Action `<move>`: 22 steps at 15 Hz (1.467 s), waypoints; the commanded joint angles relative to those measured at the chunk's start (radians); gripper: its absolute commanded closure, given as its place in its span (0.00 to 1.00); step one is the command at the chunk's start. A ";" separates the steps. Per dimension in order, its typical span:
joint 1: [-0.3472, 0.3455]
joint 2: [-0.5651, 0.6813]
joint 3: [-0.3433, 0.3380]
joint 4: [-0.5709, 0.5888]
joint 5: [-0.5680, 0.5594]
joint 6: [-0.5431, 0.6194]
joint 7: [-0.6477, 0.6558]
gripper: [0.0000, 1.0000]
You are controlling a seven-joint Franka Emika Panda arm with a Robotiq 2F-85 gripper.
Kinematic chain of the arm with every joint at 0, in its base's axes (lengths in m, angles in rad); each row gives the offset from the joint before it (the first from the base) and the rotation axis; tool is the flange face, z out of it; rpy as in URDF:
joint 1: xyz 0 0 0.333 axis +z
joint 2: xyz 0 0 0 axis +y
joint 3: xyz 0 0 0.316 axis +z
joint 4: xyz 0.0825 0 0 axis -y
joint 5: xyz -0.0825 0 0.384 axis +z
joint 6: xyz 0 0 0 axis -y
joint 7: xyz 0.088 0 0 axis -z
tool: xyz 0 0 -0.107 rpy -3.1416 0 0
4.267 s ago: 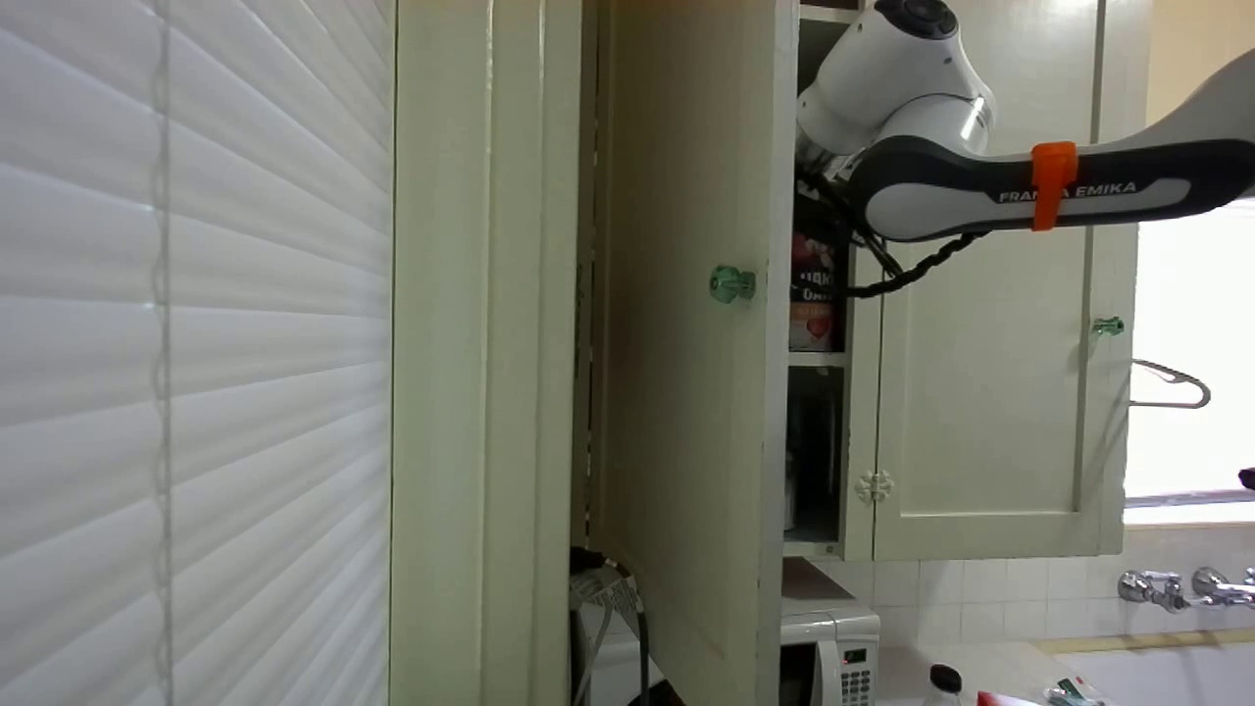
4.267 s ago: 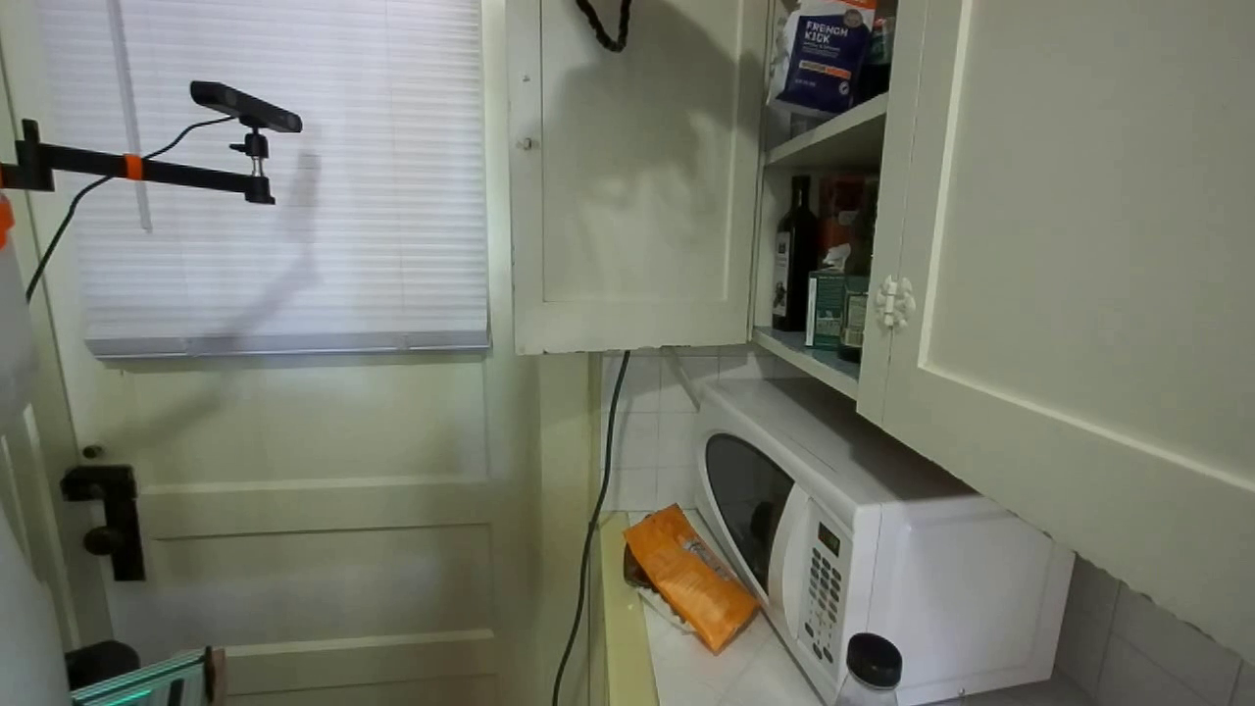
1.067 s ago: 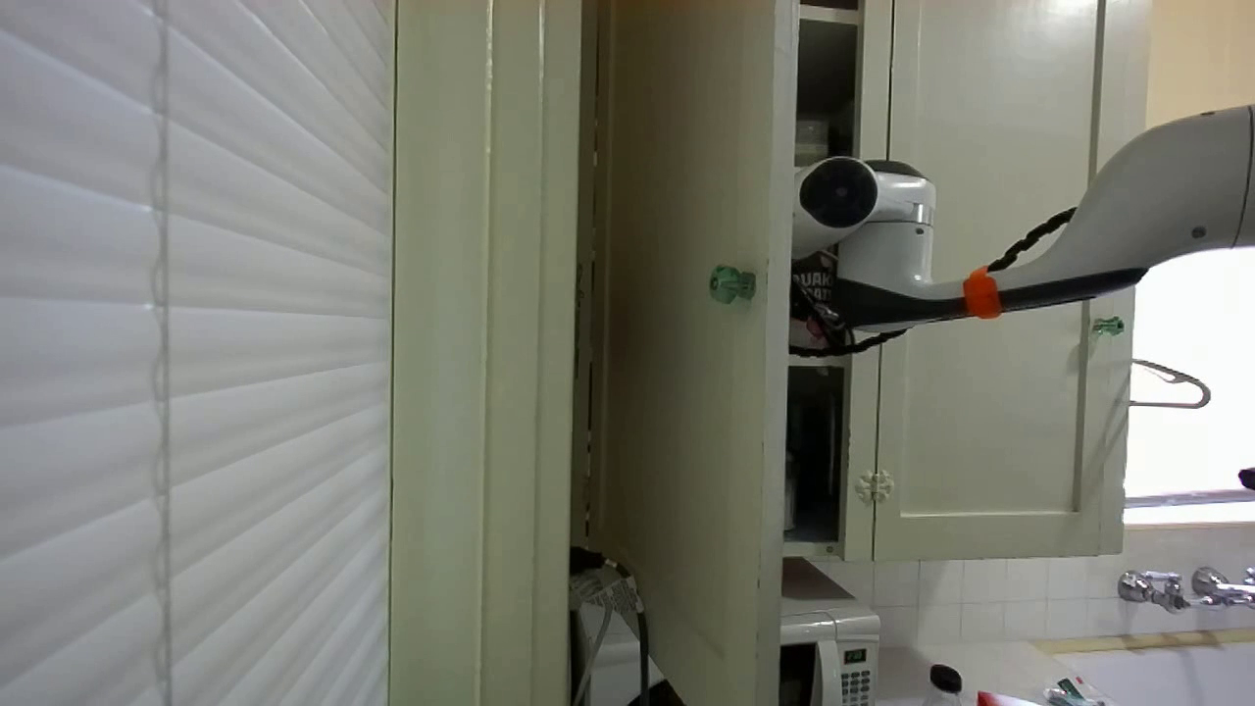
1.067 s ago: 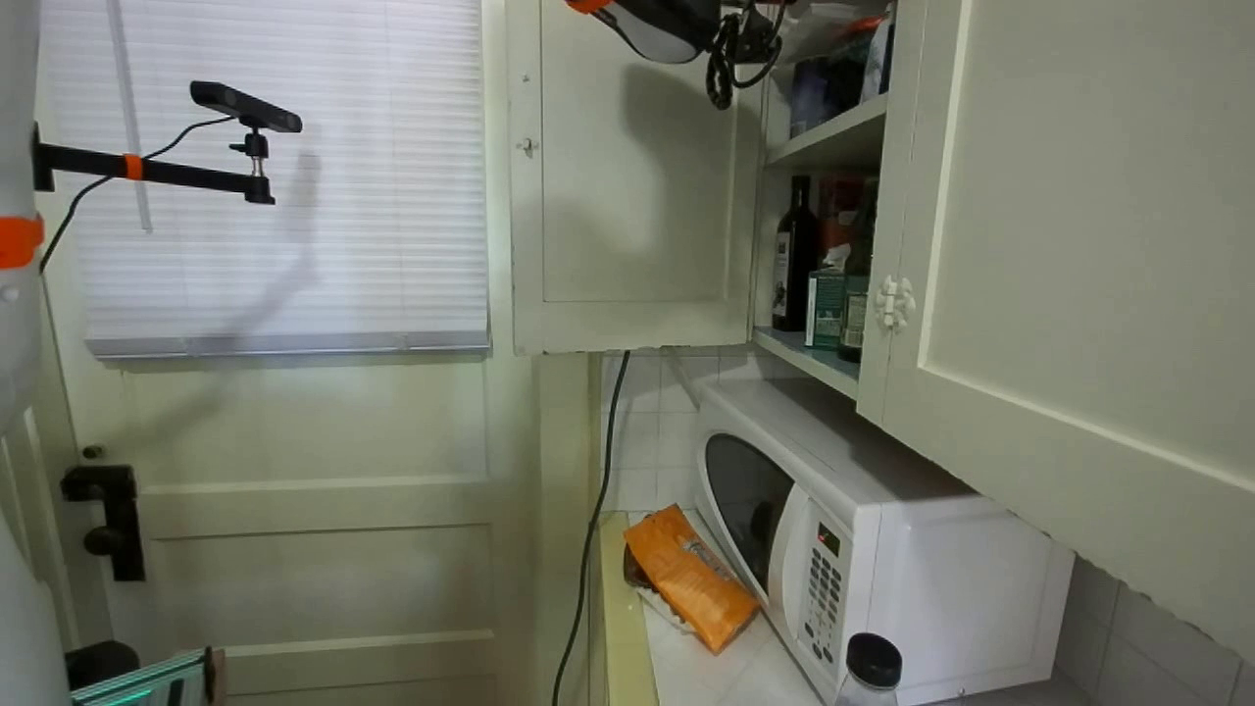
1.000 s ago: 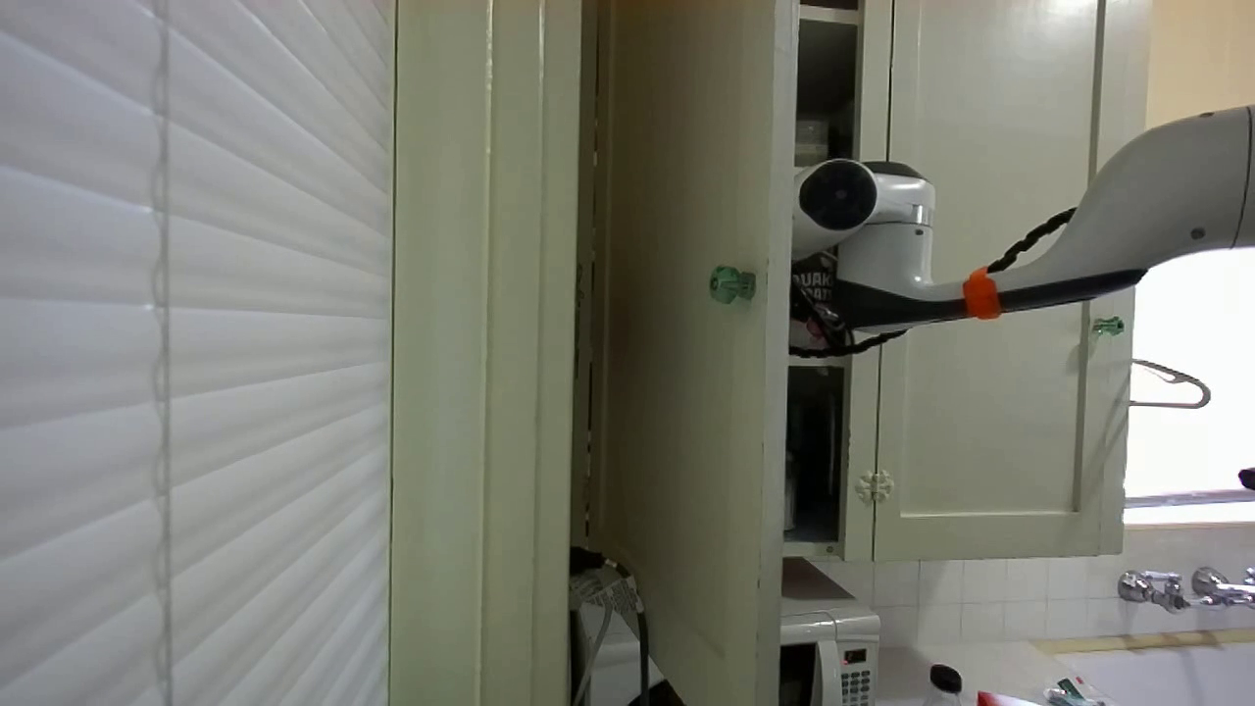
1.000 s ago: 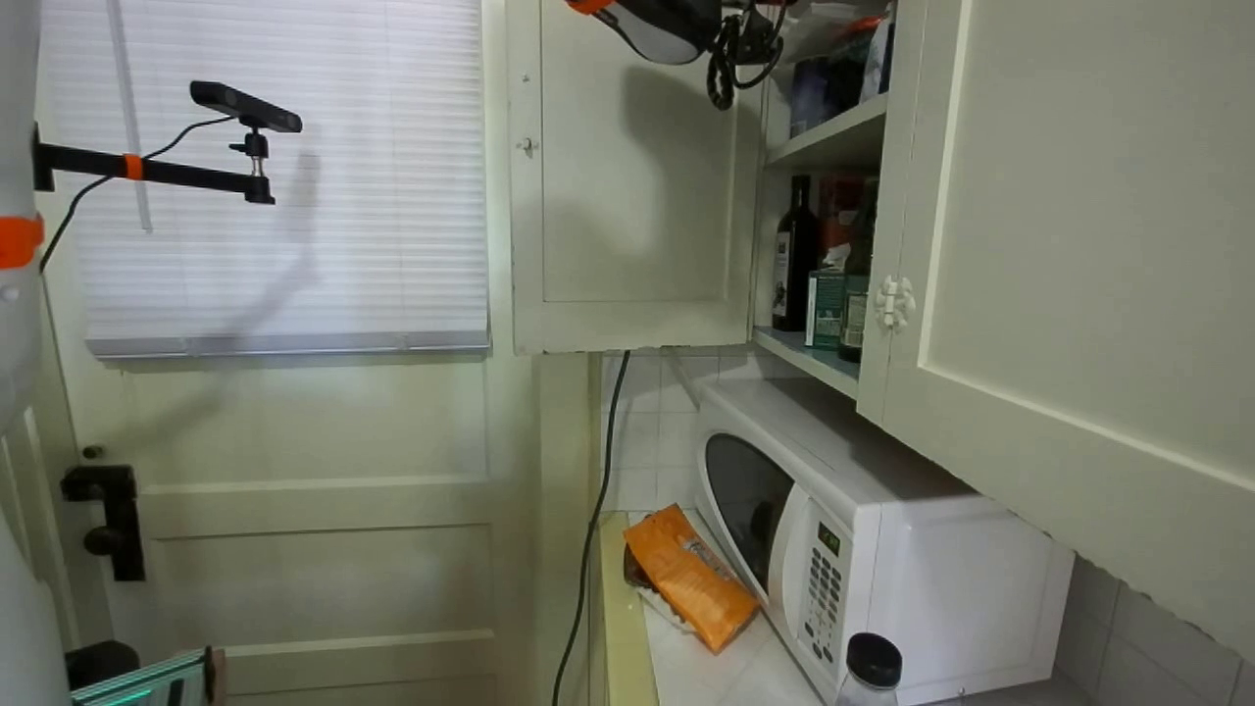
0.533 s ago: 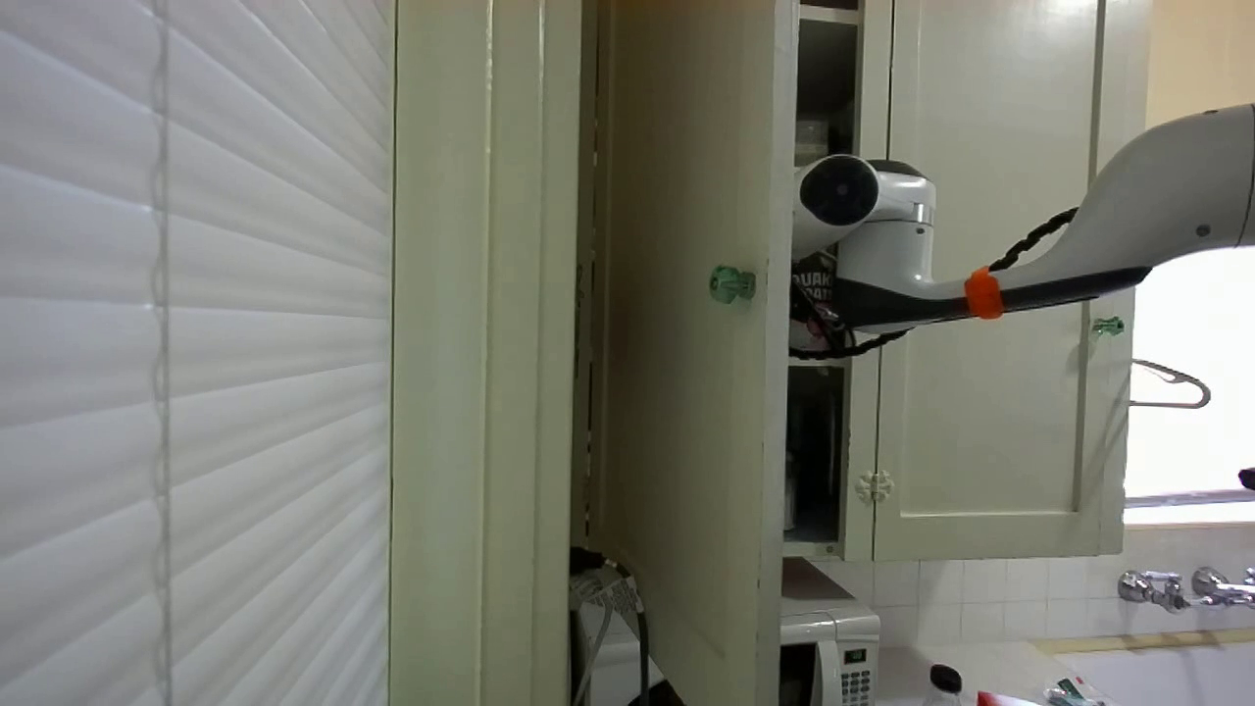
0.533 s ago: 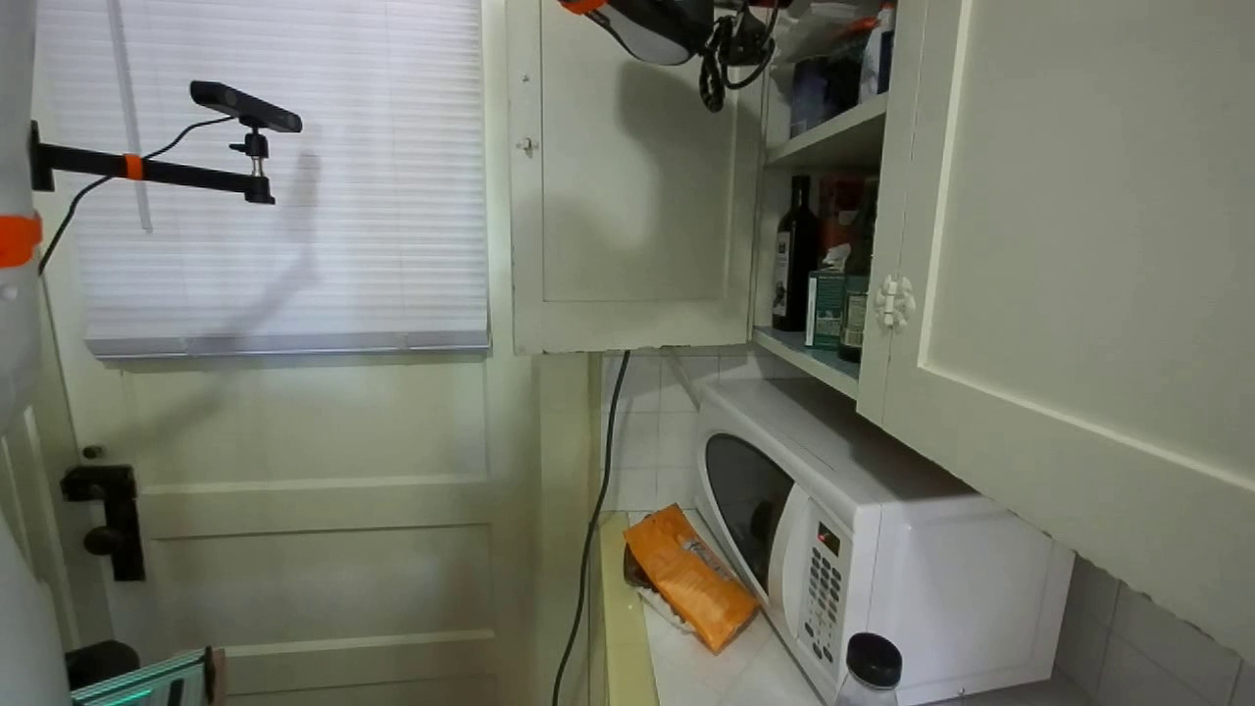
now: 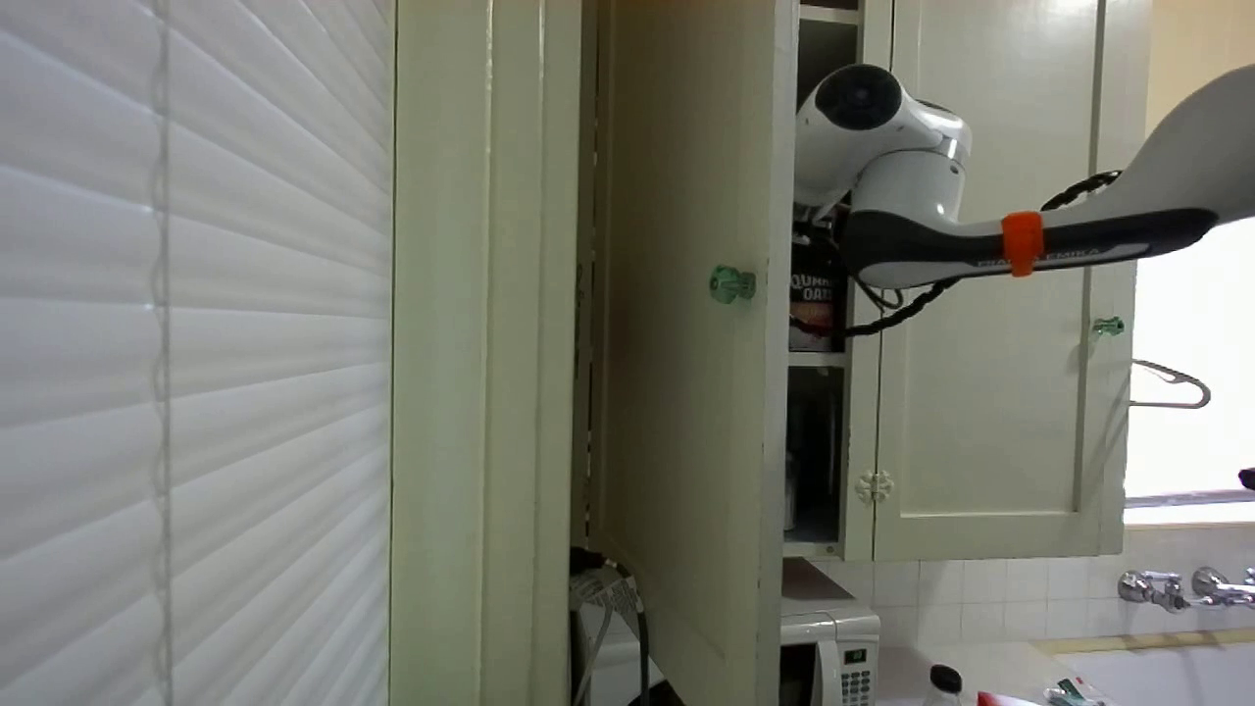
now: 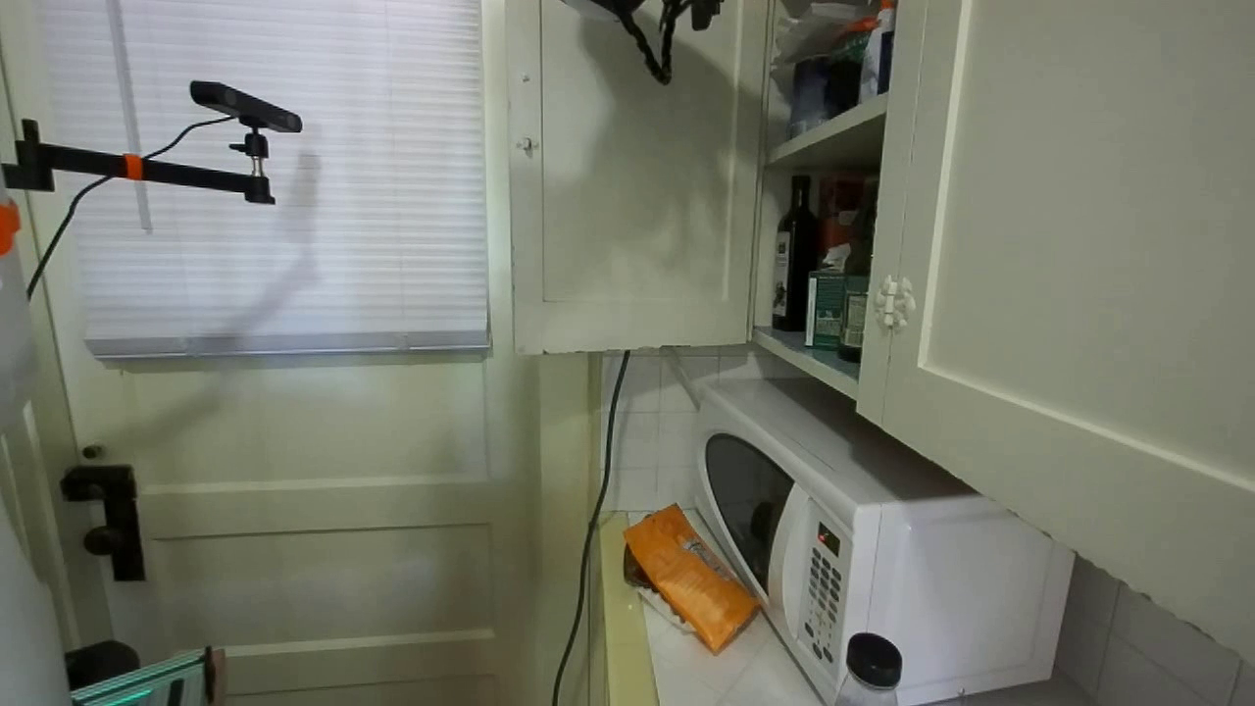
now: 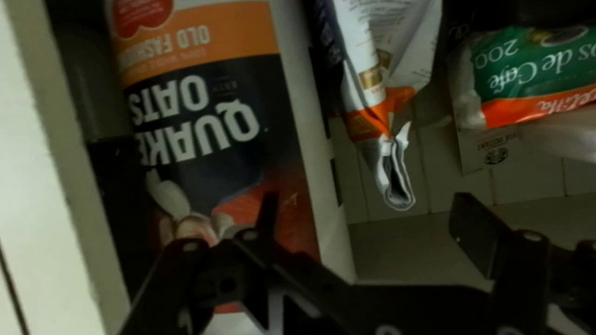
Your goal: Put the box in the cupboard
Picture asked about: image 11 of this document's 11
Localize white blue orange box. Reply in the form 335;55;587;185
307;0;447;215

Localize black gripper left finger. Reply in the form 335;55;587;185
118;190;313;335

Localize cream cupboard frame with shelves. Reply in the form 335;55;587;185
0;0;596;335

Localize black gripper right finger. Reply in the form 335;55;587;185
447;190;596;335

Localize green coffee filter package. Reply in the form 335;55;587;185
449;23;596;135

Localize Quaker oats canister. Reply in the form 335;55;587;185
84;0;322;313

